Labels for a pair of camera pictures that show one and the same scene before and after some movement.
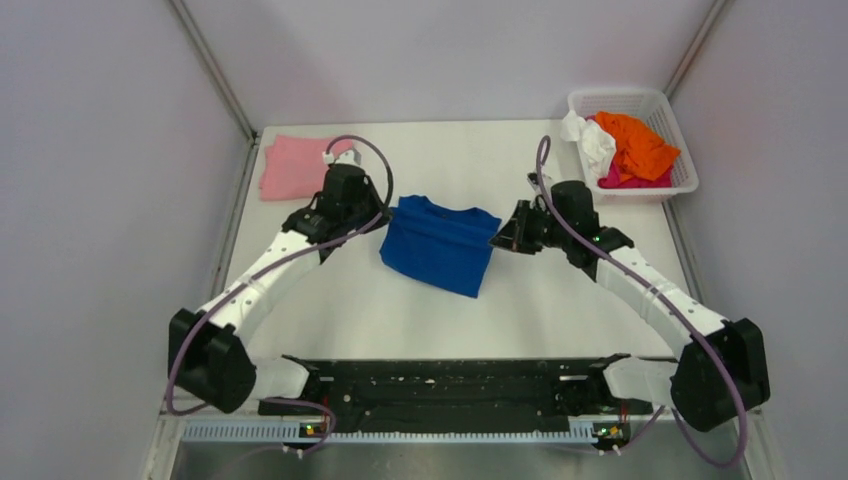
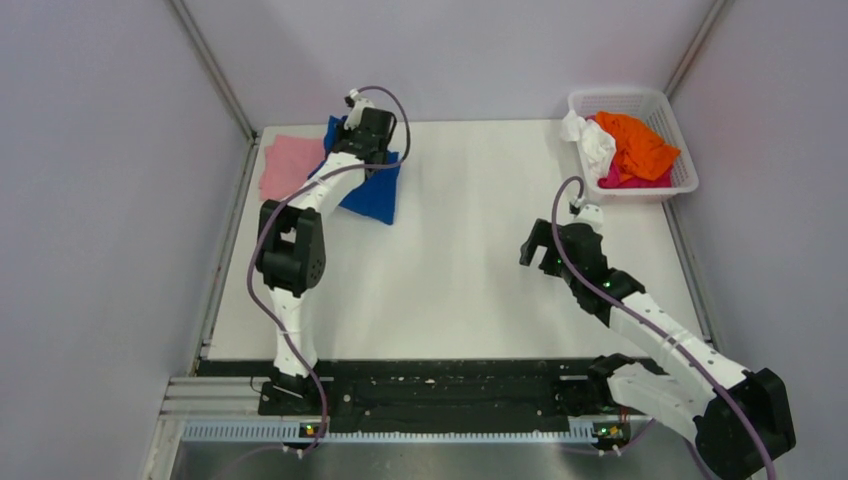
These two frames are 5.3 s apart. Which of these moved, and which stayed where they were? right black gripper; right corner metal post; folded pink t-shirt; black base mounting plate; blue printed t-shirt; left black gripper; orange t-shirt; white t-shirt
Moved: blue printed t-shirt; right black gripper; left black gripper
Stayed: orange t-shirt; folded pink t-shirt; black base mounting plate; white t-shirt; right corner metal post
